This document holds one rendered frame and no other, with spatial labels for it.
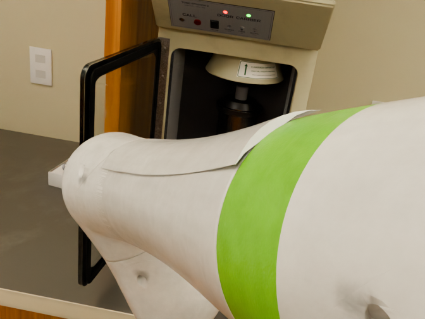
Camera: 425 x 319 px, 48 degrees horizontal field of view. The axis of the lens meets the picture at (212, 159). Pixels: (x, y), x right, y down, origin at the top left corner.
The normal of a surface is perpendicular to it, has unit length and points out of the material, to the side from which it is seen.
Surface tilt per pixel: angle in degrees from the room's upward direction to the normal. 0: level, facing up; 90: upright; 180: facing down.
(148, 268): 79
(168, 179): 63
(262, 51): 90
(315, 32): 135
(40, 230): 0
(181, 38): 90
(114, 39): 90
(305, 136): 43
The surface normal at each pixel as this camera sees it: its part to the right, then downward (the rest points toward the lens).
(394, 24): -0.14, 0.39
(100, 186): -0.84, -0.17
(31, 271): 0.12, -0.91
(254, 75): 0.18, 0.03
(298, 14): -0.18, 0.92
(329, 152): -0.68, -0.65
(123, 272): -0.48, 0.43
